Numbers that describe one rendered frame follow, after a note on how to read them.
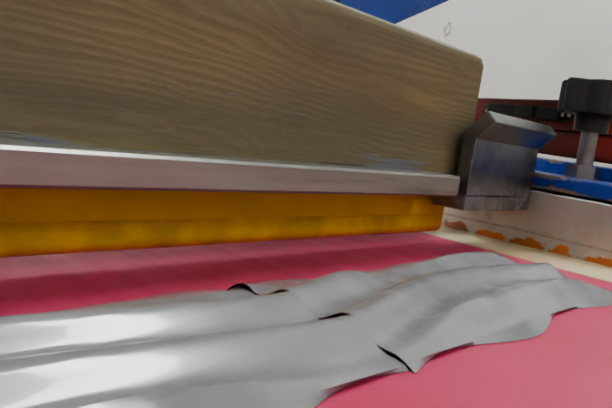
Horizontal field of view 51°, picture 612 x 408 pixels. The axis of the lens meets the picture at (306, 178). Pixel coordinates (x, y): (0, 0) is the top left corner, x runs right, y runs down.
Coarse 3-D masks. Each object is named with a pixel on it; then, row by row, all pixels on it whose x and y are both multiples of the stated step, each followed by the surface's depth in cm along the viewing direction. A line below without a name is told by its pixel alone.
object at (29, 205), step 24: (0, 192) 18; (24, 192) 18; (48, 192) 19; (72, 192) 19; (96, 192) 20; (120, 192) 21; (144, 192) 21; (168, 192) 22; (192, 192) 23; (216, 192) 24; (240, 192) 24; (0, 216) 18; (24, 216) 18; (48, 216) 19; (72, 216) 19; (96, 216) 20; (120, 216) 21; (144, 216) 21; (168, 216) 22; (192, 216) 23; (216, 216) 24; (240, 216) 25; (264, 216) 26; (288, 216) 27
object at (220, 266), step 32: (160, 256) 23; (192, 256) 24; (224, 256) 25; (256, 256) 26; (288, 256) 27; (320, 256) 28; (352, 256) 29; (384, 256) 30; (416, 256) 31; (224, 288) 21; (608, 288) 30; (576, 320) 23; (608, 320) 24; (448, 352) 18; (480, 352) 18; (512, 352) 18; (544, 352) 19; (576, 352) 19; (608, 352) 20; (448, 384) 15; (480, 384) 16; (512, 384) 16; (544, 384) 16; (576, 384) 16; (608, 384) 17
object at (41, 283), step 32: (32, 256) 21; (64, 256) 22; (96, 256) 22; (128, 256) 23; (0, 288) 17; (32, 288) 18; (64, 288) 18; (96, 288) 19; (128, 288) 19; (160, 288) 20; (192, 288) 20; (352, 384) 14; (384, 384) 15; (416, 384) 15
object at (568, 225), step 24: (552, 192) 39; (456, 216) 43; (480, 216) 42; (504, 216) 41; (528, 216) 40; (552, 216) 39; (576, 216) 38; (600, 216) 37; (528, 240) 40; (552, 240) 39; (576, 240) 38; (600, 240) 37
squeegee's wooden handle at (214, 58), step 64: (0, 0) 16; (64, 0) 17; (128, 0) 18; (192, 0) 20; (256, 0) 22; (320, 0) 25; (0, 64) 16; (64, 64) 17; (128, 64) 19; (192, 64) 21; (256, 64) 23; (320, 64) 25; (384, 64) 28; (448, 64) 32; (0, 128) 16; (64, 128) 18; (128, 128) 19; (192, 128) 21; (256, 128) 23; (320, 128) 26; (384, 128) 29; (448, 128) 33
